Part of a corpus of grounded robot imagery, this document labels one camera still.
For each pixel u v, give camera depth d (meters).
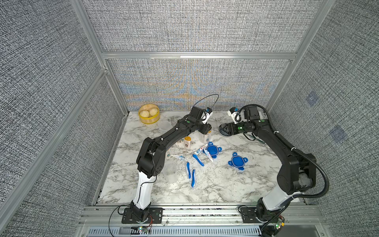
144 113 1.10
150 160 0.53
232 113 0.78
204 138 0.97
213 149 0.98
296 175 0.46
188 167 0.90
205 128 0.82
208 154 0.95
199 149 0.97
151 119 1.10
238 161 0.92
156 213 0.73
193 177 0.86
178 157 0.94
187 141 0.92
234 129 0.76
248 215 0.73
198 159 0.92
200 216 0.75
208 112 0.81
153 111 1.13
